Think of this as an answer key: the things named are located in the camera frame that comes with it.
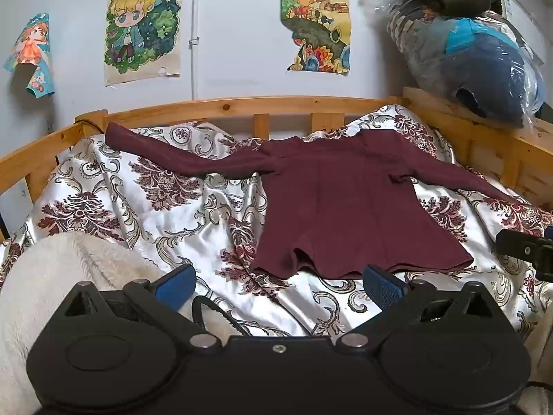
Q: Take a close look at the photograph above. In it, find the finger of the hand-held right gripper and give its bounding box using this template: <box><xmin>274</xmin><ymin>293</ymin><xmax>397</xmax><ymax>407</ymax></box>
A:
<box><xmin>495</xmin><ymin>226</ymin><xmax>553</xmax><ymax>283</ymax></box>

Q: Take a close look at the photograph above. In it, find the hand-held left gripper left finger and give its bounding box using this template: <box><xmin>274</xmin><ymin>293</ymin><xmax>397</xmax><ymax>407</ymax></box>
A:
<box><xmin>64</xmin><ymin>264</ymin><xmax>220</xmax><ymax>351</ymax></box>

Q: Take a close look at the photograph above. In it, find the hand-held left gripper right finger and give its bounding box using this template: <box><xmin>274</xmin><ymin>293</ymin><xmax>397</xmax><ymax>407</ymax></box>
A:
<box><xmin>337</xmin><ymin>265</ymin><xmax>494</xmax><ymax>350</ymax></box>

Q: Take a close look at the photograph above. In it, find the maroon long-sleeve sweater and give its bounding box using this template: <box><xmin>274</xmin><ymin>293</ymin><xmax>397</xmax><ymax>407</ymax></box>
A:
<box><xmin>105</xmin><ymin>122</ymin><xmax>539</xmax><ymax>280</ymax></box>

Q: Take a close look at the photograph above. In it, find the clear plastic bag of clothes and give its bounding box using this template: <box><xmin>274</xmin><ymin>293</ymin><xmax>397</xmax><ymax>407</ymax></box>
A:
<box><xmin>386</xmin><ymin>0</ymin><xmax>546</xmax><ymax>129</ymax></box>

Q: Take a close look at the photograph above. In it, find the floral satin bedspread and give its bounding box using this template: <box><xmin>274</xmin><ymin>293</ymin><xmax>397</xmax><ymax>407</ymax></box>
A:
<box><xmin>0</xmin><ymin>104</ymin><xmax>553</xmax><ymax>355</ymax></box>

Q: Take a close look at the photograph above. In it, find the white fleece blanket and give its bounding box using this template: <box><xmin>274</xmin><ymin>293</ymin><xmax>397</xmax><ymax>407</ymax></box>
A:
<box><xmin>0</xmin><ymin>231</ymin><xmax>245</xmax><ymax>415</ymax></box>

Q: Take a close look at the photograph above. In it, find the small curled cartoon poster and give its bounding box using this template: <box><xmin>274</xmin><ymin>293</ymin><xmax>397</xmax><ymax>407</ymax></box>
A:
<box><xmin>3</xmin><ymin>13</ymin><xmax>56</xmax><ymax>98</ymax></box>

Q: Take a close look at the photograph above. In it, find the black strap loop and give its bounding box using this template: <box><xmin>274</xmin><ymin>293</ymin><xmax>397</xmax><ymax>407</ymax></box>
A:
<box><xmin>191</xmin><ymin>295</ymin><xmax>254</xmax><ymax>338</ymax></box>

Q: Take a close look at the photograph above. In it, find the black cable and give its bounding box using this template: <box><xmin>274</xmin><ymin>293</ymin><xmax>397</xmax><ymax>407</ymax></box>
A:
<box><xmin>75</xmin><ymin>118</ymin><xmax>107</xmax><ymax>136</ymax></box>

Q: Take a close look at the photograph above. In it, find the wooden bed frame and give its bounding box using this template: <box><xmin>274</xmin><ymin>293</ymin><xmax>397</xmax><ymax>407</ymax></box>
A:
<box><xmin>0</xmin><ymin>86</ymin><xmax>553</xmax><ymax>243</ymax></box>

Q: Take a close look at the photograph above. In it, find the white wall pipe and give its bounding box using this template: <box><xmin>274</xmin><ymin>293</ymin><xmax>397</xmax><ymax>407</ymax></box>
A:
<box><xmin>189</xmin><ymin>0</ymin><xmax>203</xmax><ymax>101</ymax></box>

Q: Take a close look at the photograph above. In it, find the cartoon girl wall poster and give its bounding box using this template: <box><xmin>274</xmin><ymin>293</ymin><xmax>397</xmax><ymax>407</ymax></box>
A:
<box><xmin>104</xmin><ymin>0</ymin><xmax>182</xmax><ymax>86</ymax></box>

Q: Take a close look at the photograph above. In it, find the landscape wall poster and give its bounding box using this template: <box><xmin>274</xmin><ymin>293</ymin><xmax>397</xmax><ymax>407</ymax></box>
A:
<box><xmin>280</xmin><ymin>0</ymin><xmax>352</xmax><ymax>75</ymax></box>

